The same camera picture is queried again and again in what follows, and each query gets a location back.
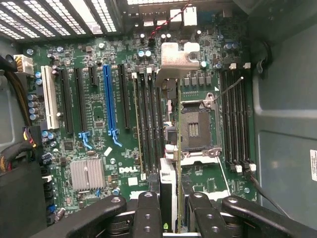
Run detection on silver chipset heatsink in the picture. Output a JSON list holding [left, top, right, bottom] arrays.
[[69, 158, 106, 193]]

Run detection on CPU socket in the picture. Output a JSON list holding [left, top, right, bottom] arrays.
[[180, 93, 222, 158]]

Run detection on black RAM slot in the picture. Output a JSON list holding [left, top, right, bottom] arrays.
[[141, 70, 151, 176], [219, 69, 230, 172], [241, 63, 256, 172], [155, 69, 165, 159], [148, 66, 158, 174], [227, 63, 237, 173], [234, 69, 245, 169]]

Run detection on green motherboard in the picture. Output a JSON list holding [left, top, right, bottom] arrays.
[[13, 32, 258, 224]]

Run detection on long black expansion slot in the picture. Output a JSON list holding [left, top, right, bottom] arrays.
[[74, 68, 90, 149], [117, 63, 131, 130], [59, 69, 74, 134]]

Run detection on blue expansion slot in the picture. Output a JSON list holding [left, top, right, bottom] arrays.
[[103, 64, 123, 147]]

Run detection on grey power supply unit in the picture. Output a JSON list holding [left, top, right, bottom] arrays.
[[0, 161, 48, 238]]

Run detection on thin metal locking lever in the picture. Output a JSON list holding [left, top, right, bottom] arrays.
[[212, 76, 245, 103]]

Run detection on open black PC case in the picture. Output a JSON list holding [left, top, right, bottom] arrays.
[[0, 0, 317, 238]]

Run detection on short black expansion slot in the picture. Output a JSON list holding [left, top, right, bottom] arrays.
[[89, 66, 98, 87]]

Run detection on white expansion slot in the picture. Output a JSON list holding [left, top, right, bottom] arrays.
[[41, 65, 60, 130]]

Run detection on white power connector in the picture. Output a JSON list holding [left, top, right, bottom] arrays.
[[13, 54, 34, 78]]

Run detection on thin black cable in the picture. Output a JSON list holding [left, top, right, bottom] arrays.
[[247, 168, 289, 218]]

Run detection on braided power cable bundle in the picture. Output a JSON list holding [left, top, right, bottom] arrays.
[[0, 56, 38, 174]]

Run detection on red black twisted wire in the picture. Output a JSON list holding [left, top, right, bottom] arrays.
[[148, 0, 193, 40]]

